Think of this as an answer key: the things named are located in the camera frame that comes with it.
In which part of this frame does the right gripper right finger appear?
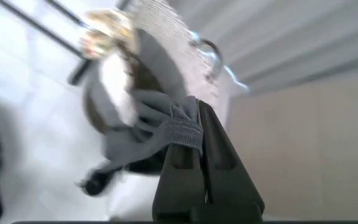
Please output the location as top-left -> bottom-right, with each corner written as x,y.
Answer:
198,100 -> 265,215

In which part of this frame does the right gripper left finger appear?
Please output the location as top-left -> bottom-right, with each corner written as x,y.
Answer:
152,144 -> 205,222

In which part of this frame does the dark grey sleeveless top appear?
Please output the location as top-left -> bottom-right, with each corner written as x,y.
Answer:
76,58 -> 205,197

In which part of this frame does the white laundry basket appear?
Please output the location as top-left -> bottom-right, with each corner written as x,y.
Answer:
82,0 -> 229,138

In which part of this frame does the black clothes rack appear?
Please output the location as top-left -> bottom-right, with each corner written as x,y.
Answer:
0,0 -> 130,86

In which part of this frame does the white curtain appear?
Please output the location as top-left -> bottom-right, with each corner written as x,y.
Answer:
166,0 -> 358,96

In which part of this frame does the cream printed garment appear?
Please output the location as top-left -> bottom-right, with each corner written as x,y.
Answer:
78,8 -> 136,60

